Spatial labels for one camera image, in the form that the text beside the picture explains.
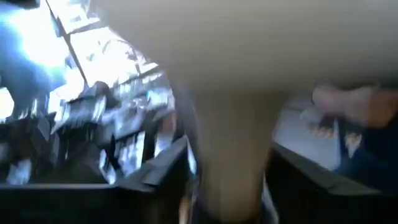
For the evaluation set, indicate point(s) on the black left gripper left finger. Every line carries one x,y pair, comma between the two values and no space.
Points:
93,202

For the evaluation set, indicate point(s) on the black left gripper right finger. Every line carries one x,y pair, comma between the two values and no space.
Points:
326,202

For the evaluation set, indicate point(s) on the silver metal lamp base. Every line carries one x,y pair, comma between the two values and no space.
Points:
236,93

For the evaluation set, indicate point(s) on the person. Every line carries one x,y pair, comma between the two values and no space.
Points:
357,105

